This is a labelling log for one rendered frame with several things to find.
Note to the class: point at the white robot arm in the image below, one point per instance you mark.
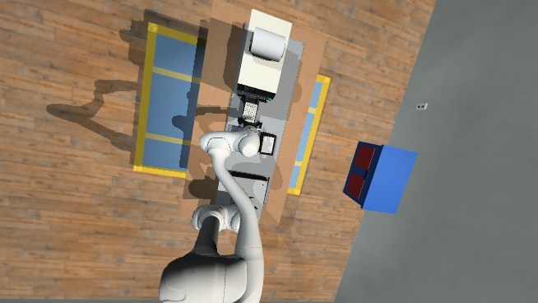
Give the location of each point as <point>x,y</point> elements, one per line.
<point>202,275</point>

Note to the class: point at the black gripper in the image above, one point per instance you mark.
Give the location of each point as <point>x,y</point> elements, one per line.
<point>244,123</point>

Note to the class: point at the white cylinder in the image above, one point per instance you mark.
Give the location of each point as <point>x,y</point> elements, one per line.
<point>267,44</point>

